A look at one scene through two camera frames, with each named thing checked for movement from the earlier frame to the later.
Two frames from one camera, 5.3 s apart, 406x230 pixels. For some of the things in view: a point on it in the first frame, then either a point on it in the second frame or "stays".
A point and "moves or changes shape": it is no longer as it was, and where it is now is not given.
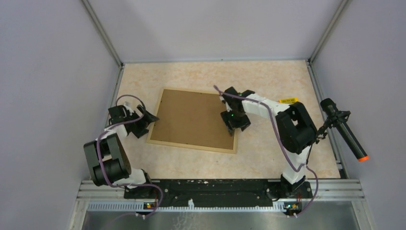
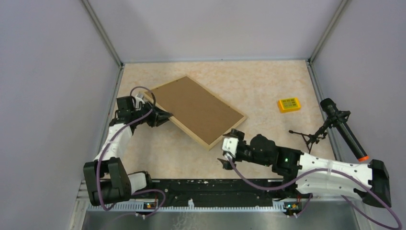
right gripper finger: x=231 y=130 to x=227 y=164
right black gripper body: x=233 y=117 to x=246 y=153
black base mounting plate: x=219 y=192 stays
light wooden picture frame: x=192 y=118 moves or changes shape
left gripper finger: x=149 y=117 to x=147 y=98
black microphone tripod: x=338 y=117 stays
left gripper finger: x=141 y=130 to x=161 y=116
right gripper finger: x=243 y=123 to x=235 y=132
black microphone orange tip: x=332 y=110 stays
